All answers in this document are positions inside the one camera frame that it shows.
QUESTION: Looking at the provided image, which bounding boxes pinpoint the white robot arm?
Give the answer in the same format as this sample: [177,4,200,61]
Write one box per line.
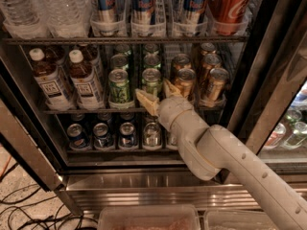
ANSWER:
[135,80,307,230]

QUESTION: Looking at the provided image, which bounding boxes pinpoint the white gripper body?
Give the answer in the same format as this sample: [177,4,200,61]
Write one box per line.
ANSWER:
[158,96,193,131]

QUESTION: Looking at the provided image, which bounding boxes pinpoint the tea bottle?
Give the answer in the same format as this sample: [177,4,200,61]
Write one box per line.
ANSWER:
[30,48,73,111]
[45,45,69,75]
[79,44,103,80]
[69,50,104,110]

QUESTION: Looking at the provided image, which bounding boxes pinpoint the pepsi can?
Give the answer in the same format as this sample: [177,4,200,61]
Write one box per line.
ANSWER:
[67,124,90,150]
[93,123,114,150]
[119,122,137,148]

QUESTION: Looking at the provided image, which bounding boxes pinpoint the front right Pepsi can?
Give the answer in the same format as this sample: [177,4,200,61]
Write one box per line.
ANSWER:
[119,122,137,148]

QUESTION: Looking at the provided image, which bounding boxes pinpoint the front left gold can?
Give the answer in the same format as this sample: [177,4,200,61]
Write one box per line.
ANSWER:
[174,68,196,99]

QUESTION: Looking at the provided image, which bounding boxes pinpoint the green can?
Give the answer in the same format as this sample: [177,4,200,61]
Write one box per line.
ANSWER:
[142,68,161,96]
[108,69,131,104]
[114,44,131,56]
[110,54,129,71]
[143,43,159,55]
[143,55,161,70]

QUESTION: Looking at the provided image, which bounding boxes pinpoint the front right gold can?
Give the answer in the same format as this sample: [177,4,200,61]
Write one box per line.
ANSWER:
[201,68,229,101]

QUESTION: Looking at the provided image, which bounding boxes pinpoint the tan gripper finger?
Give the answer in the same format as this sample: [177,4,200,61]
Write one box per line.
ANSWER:
[163,79,181,98]
[135,89,159,116]

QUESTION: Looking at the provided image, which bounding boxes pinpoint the front left Pepsi can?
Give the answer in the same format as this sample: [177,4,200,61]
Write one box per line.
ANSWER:
[67,124,90,150]

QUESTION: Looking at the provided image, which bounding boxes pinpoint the front right silver can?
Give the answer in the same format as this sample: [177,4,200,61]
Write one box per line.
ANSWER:
[167,132,177,147]

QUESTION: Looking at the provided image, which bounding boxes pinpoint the orange floor cable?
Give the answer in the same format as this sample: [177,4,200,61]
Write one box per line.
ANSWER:
[0,154,13,179]

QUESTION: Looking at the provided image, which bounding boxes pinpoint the red Coca-Cola can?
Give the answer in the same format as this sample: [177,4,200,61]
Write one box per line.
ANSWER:
[208,0,249,35]

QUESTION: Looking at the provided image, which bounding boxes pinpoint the middle Red Bull can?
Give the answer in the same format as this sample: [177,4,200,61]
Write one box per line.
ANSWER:
[132,0,155,36]

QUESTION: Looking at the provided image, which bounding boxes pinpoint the red bull can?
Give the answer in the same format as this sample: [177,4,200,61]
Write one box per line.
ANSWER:
[132,0,155,36]
[98,0,118,36]
[180,0,207,36]

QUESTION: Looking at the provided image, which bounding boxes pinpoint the gold can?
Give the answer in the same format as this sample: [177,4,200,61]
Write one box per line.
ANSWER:
[201,68,229,101]
[199,42,217,56]
[198,54,222,83]
[174,68,196,99]
[171,54,192,78]

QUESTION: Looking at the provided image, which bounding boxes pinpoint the rear right tea bottle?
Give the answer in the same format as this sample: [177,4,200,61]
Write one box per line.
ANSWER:
[79,44,103,80]

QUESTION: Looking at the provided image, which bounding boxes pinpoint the clear plastic bin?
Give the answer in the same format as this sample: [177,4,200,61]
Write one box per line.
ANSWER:
[98,204,201,230]
[203,210,279,230]

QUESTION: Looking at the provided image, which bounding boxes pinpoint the water bottle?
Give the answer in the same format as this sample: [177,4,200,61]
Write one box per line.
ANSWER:
[43,0,86,38]
[0,0,48,39]

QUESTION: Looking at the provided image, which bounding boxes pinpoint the stainless steel fridge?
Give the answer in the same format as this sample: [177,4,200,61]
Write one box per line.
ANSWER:
[0,0,306,215]

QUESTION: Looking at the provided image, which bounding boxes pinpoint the open fridge door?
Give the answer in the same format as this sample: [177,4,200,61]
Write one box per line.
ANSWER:
[228,0,307,167]

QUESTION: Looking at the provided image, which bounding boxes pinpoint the front right tea bottle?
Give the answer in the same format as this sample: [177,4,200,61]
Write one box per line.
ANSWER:
[69,50,104,110]

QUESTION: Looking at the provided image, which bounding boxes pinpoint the left water bottle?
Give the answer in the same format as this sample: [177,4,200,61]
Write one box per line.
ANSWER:
[0,0,48,39]

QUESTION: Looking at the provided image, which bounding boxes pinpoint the front left tea bottle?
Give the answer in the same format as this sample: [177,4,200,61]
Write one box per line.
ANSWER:
[30,48,73,111]

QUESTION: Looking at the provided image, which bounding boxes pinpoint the rear right gold can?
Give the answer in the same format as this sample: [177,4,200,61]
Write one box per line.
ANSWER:
[199,42,217,56]

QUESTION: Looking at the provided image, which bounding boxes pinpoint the front middle Pepsi can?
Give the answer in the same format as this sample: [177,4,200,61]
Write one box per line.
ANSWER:
[93,123,114,150]

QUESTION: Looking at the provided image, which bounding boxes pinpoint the left Red Bull can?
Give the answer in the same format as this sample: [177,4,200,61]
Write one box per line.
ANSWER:
[98,0,118,36]

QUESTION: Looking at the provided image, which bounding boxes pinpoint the left clear plastic bin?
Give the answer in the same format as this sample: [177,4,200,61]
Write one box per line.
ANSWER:
[98,204,201,230]

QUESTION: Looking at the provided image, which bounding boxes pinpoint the right water bottle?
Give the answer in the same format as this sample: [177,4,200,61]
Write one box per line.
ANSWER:
[43,0,86,38]

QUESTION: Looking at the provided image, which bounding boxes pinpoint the silver can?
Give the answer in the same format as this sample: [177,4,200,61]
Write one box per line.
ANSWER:
[167,132,177,147]
[143,122,161,147]

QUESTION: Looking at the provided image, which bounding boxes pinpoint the right Red Bull can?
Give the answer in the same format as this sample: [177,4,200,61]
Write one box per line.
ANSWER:
[180,0,207,36]

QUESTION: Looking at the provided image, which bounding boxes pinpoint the rear left tea bottle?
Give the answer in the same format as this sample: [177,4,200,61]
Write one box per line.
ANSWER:
[45,45,69,75]

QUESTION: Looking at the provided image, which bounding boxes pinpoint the front left silver can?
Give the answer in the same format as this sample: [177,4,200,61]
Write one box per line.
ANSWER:
[143,122,161,147]

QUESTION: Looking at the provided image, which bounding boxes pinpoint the right clear plastic bin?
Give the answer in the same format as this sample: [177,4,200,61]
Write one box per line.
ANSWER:
[203,210,279,230]

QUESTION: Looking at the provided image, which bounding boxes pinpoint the black floor cables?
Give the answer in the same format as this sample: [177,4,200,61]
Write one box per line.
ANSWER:
[0,162,99,230]

